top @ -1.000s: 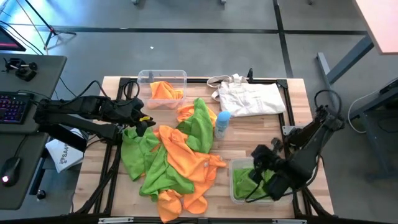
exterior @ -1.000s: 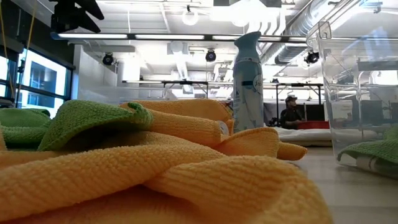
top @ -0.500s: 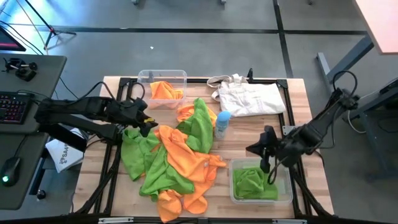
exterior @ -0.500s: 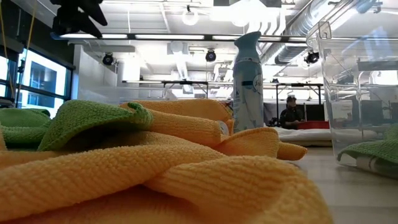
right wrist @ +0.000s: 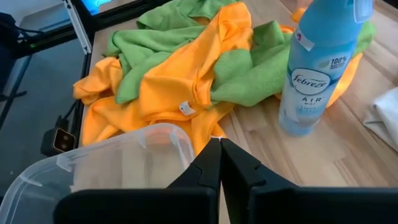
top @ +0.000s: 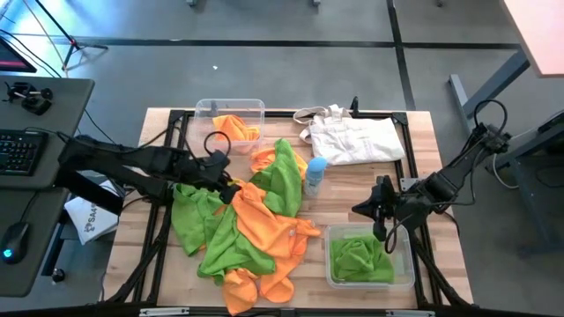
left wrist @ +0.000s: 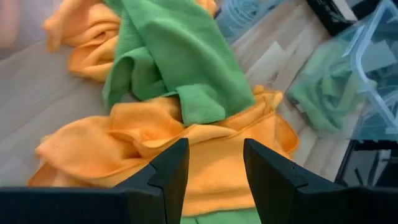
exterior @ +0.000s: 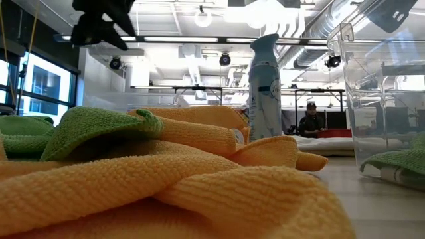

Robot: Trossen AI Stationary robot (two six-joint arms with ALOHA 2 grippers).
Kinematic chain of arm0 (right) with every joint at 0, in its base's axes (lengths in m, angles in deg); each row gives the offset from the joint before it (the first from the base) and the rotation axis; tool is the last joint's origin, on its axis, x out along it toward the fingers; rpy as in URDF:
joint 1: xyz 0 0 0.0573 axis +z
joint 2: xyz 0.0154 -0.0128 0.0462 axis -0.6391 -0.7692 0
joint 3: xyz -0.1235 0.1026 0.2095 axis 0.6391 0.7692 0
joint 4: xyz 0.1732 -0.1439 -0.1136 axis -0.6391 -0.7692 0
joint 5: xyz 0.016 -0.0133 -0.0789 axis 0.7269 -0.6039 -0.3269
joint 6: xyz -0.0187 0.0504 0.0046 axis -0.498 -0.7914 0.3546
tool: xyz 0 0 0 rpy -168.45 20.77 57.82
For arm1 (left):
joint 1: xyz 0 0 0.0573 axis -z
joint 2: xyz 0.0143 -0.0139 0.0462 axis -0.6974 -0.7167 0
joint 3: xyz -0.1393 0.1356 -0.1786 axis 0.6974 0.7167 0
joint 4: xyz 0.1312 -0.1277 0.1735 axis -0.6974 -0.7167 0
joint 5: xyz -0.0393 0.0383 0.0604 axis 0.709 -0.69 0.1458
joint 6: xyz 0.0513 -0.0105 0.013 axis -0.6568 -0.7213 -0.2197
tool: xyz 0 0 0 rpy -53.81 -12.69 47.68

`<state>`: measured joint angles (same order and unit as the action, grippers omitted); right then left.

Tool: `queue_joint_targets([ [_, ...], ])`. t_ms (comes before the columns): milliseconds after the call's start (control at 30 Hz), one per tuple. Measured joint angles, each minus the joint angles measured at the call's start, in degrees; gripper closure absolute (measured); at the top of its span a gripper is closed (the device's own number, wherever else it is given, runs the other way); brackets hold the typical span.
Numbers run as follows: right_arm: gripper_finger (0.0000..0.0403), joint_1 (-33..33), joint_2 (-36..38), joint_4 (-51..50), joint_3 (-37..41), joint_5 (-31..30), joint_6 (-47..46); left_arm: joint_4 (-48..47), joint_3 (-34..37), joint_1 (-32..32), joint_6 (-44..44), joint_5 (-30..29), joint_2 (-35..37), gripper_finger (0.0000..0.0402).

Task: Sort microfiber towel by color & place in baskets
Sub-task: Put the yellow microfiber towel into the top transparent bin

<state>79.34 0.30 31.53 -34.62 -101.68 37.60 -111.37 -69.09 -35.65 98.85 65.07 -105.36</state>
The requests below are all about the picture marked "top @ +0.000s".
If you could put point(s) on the grey desk frame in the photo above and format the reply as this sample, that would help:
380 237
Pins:
535 216

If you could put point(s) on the silver metal bracket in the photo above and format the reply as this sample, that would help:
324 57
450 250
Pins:
410 313
163 311

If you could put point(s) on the orange microfiber towel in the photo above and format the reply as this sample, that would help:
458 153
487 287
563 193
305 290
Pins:
233 127
291 238
253 216
240 292
219 210
262 160

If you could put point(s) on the clear plastic bin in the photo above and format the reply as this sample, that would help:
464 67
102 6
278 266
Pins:
207 114
405 264

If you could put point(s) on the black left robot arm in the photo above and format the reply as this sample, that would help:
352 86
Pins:
110 160

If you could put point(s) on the pink table top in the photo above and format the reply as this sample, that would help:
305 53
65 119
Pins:
537 35

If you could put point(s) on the grey computer desk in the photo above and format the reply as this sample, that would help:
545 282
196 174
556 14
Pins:
61 110

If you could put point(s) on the grey table leg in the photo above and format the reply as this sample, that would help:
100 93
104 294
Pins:
498 83

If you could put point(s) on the black keyboard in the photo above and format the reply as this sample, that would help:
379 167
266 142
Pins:
20 152

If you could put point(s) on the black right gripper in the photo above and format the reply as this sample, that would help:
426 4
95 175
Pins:
392 207

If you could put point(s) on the white canvas tote bag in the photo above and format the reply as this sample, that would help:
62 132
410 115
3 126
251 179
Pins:
352 141

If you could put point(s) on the black round knob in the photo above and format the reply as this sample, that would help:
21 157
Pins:
58 275

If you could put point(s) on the white printed bag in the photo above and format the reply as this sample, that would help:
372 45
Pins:
90 224

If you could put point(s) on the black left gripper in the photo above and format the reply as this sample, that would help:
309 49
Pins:
209 169

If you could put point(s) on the silver mounting plate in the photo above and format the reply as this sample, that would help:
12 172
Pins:
407 182

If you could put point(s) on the black clamp mount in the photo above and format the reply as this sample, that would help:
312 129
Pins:
35 105

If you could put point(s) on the black monitor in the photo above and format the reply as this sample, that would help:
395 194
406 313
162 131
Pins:
11 59

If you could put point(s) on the light blue spray bottle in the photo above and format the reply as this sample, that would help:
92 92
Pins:
315 176

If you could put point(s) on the black camera post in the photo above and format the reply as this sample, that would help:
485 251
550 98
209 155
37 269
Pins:
354 105

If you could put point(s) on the black light stand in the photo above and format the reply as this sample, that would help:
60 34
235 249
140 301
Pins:
75 43

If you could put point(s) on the black aluminium table frame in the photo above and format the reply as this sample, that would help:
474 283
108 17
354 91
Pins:
401 119

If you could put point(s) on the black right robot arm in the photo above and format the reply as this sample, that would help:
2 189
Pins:
445 180

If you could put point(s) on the black computer mouse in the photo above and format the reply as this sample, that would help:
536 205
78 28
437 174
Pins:
15 240

